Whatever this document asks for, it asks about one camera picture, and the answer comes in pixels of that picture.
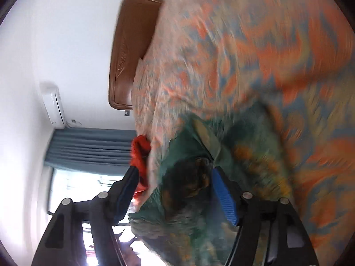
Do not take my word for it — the blue-grey curtain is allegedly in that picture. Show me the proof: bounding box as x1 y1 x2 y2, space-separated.
44 129 136 176

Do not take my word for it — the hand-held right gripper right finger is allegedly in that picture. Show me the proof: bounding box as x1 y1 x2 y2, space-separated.
212 167 319 266

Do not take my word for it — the green patterned padded jacket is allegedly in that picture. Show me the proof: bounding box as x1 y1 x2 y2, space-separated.
129 101 298 266

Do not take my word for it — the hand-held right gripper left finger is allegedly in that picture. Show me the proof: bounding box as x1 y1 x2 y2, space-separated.
30 166 140 266

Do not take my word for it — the orange floral quilt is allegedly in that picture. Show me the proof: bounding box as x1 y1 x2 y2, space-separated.
130 0 355 250

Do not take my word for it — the red fleece garment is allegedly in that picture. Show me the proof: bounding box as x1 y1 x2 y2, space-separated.
130 135 152 200

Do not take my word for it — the brown wooden headboard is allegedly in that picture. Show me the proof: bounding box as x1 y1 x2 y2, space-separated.
108 0 164 111

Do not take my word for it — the white air conditioner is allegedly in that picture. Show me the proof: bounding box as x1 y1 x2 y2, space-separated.
39 82 66 125

